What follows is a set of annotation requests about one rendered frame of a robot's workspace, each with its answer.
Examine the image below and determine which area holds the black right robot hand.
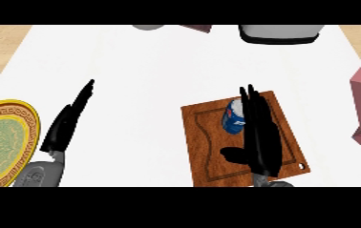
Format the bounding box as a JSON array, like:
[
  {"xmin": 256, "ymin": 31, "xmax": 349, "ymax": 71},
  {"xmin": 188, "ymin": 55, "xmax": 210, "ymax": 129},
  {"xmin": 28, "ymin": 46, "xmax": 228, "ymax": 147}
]
[{"xmin": 219, "ymin": 83, "xmax": 285, "ymax": 178}]

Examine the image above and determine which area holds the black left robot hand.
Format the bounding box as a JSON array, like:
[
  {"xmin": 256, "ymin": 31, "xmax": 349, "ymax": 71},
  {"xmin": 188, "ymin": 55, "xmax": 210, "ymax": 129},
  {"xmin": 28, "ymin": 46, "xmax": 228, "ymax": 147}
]
[{"xmin": 38, "ymin": 78, "xmax": 96, "ymax": 154}]

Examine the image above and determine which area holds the blue and white can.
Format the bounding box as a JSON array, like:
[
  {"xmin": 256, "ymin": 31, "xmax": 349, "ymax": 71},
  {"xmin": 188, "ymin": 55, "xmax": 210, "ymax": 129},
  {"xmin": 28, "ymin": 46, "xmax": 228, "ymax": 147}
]
[{"xmin": 220, "ymin": 97, "xmax": 247, "ymax": 135}]

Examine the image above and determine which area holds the brown wooden cutting board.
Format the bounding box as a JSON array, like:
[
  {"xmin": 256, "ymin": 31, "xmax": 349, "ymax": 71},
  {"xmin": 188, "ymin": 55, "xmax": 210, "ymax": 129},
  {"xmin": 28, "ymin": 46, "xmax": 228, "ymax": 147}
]
[{"xmin": 180, "ymin": 90, "xmax": 312, "ymax": 188}]

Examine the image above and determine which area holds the pink cardboard box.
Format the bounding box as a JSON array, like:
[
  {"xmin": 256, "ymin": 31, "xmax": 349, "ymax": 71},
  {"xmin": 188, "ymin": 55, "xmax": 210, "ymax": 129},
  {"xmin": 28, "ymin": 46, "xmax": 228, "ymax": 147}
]
[{"xmin": 347, "ymin": 67, "xmax": 361, "ymax": 146}]

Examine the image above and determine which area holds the yellow rimmed green plate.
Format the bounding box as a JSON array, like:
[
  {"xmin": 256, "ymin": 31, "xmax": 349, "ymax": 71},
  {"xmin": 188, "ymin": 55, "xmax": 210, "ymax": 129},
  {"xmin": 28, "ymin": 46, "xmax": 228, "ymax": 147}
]
[{"xmin": 0, "ymin": 99, "xmax": 43, "ymax": 188}]

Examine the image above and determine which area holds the grey appliance with black base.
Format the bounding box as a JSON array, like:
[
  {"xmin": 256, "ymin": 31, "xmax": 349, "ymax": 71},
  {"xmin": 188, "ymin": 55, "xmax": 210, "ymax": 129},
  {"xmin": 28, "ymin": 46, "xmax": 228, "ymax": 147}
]
[{"xmin": 237, "ymin": 25, "xmax": 324, "ymax": 46}]

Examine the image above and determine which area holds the grey round object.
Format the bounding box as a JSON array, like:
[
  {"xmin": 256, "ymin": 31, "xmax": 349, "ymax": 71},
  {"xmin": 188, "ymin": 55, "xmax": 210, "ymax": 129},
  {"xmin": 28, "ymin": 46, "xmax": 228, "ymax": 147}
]
[{"xmin": 131, "ymin": 25, "xmax": 166, "ymax": 31}]

